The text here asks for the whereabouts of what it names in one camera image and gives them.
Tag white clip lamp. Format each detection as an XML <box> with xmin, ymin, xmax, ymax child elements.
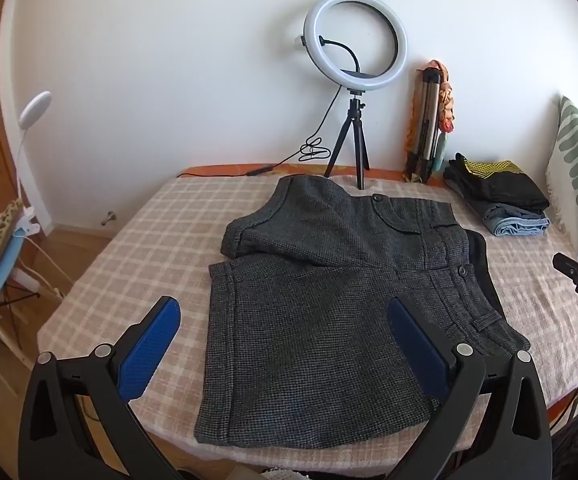
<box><xmin>11</xmin><ymin>91</ymin><xmax>52</xmax><ymax>241</ymax></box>

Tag black ring light cable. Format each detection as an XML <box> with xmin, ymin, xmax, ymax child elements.
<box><xmin>176</xmin><ymin>85</ymin><xmax>344</xmax><ymax>179</ymax></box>

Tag folded dark grey jeans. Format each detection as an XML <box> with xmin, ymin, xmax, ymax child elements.
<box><xmin>469</xmin><ymin>197</ymin><xmax>544</xmax><ymax>221</ymax></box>

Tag pink checked blanket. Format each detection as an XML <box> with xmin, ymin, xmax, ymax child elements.
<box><xmin>36</xmin><ymin>175</ymin><xmax>578</xmax><ymax>453</ymax></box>

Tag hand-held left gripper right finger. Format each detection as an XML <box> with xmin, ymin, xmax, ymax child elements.
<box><xmin>386</xmin><ymin>296</ymin><xmax>552</xmax><ymax>480</ymax></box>

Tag ring light on black tripod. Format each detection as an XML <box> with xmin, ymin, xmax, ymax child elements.
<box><xmin>296</xmin><ymin>0</ymin><xmax>408</xmax><ymax>191</ymax></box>

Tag grey tweed pants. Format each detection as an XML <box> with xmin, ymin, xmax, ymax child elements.
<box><xmin>194</xmin><ymin>174</ymin><xmax>532</xmax><ymax>448</ymax></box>

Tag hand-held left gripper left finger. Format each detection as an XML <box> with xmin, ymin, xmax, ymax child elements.
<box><xmin>17</xmin><ymin>296</ymin><xmax>182</xmax><ymax>480</ymax></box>

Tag folded silver tripod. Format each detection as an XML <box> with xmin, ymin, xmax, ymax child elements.
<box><xmin>406</xmin><ymin>67</ymin><xmax>444</xmax><ymax>184</ymax></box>

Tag folded tripod with orange cloth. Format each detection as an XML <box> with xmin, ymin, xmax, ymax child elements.
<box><xmin>401</xmin><ymin>59</ymin><xmax>457</xmax><ymax>183</ymax></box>

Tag folded light blue jeans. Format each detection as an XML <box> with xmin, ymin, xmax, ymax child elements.
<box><xmin>484</xmin><ymin>214</ymin><xmax>551</xmax><ymax>237</ymax></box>

